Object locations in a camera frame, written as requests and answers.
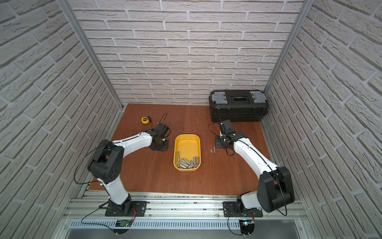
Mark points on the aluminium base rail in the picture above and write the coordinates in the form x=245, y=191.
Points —
x=172, y=211

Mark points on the aluminium frame post left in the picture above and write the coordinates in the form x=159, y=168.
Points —
x=80, y=33

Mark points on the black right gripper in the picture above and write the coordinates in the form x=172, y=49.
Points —
x=218, y=142

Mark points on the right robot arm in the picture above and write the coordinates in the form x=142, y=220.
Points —
x=275, y=189

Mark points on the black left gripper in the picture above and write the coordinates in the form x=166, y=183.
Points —
x=161, y=145

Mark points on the aluminium frame post right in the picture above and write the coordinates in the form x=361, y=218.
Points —
x=305, y=9

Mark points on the yellow plastic storage box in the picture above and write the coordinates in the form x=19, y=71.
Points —
x=187, y=153

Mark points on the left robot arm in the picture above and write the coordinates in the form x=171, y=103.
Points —
x=106, y=162

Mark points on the yellow tape measure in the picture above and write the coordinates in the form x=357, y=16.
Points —
x=146, y=120

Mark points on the aluminium frame post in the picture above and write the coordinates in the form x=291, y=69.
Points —
x=305, y=9
x=80, y=33

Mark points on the black plastic toolbox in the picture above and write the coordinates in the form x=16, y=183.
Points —
x=238, y=105

